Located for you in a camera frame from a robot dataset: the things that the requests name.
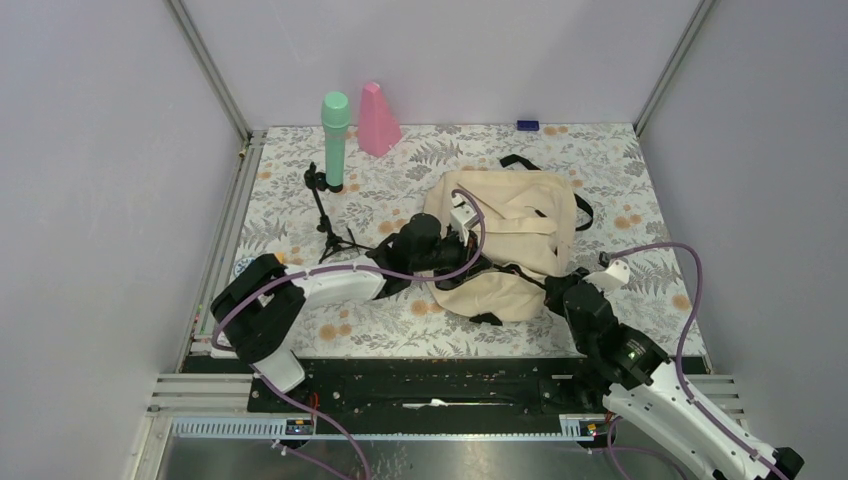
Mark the pink plastic cone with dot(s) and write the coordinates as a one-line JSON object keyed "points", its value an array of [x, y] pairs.
{"points": [[378, 129]]}

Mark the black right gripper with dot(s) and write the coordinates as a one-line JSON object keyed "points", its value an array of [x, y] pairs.
{"points": [[555, 286]]}

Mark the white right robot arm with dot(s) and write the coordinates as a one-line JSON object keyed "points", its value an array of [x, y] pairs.
{"points": [[632, 376]]}

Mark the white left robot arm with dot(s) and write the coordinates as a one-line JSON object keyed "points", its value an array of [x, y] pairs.
{"points": [[256, 311]]}

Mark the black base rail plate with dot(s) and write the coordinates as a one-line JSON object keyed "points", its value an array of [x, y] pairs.
{"points": [[448, 396]]}

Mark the mint green microphone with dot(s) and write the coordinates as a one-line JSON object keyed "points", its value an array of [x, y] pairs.
{"points": [[336, 117]]}

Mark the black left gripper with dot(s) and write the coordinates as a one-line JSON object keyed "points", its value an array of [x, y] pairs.
{"points": [[465, 253]]}

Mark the beige canvas backpack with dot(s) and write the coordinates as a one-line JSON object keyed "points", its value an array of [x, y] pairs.
{"points": [[531, 217]]}

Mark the small blue block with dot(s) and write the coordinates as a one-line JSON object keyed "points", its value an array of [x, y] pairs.
{"points": [[527, 125]]}

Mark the black mini tripod stand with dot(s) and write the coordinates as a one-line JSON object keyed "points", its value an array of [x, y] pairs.
{"points": [[335, 243]]}

